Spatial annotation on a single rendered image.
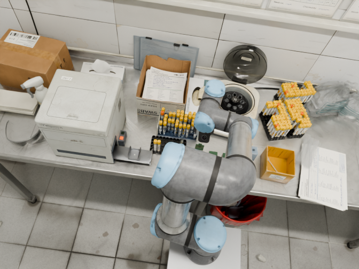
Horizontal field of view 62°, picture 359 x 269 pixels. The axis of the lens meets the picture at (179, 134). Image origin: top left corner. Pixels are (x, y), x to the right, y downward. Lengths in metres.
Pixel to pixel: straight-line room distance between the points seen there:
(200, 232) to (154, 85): 0.84
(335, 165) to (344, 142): 0.17
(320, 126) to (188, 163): 1.19
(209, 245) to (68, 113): 0.72
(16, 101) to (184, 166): 1.18
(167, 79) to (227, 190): 1.03
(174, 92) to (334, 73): 0.87
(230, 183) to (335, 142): 1.14
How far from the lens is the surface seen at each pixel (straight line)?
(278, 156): 1.54
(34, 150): 1.55
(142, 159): 1.38
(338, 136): 1.79
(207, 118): 1.03
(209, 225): 1.07
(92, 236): 2.25
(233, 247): 1.31
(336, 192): 1.60
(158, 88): 1.58
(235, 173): 0.69
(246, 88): 1.59
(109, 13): 1.59
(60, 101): 1.28
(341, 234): 2.61
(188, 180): 0.67
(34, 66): 1.60
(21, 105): 1.66
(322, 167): 1.63
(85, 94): 1.28
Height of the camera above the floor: 2.17
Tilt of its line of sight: 59 degrees down
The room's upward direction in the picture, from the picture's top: 10 degrees clockwise
